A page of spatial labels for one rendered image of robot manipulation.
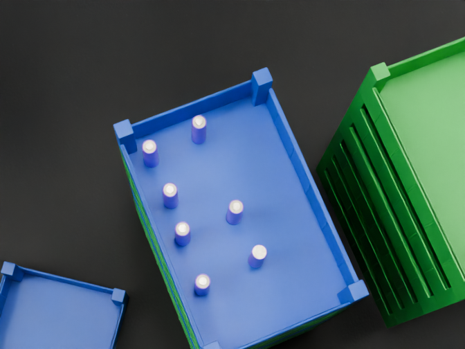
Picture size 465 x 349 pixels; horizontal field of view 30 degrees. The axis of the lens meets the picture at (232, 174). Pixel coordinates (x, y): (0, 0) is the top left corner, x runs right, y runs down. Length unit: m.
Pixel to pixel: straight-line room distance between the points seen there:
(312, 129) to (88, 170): 0.40
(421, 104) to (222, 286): 0.35
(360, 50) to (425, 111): 0.48
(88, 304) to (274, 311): 0.49
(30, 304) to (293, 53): 0.64
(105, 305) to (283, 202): 0.48
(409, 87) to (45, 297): 0.70
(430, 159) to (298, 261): 0.22
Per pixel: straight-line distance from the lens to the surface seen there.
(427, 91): 1.17
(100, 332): 1.47
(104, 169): 1.52
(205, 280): 1.01
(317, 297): 1.08
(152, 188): 1.09
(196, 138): 1.09
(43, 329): 1.49
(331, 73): 1.59
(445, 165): 1.15
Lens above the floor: 1.46
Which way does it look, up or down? 75 degrees down
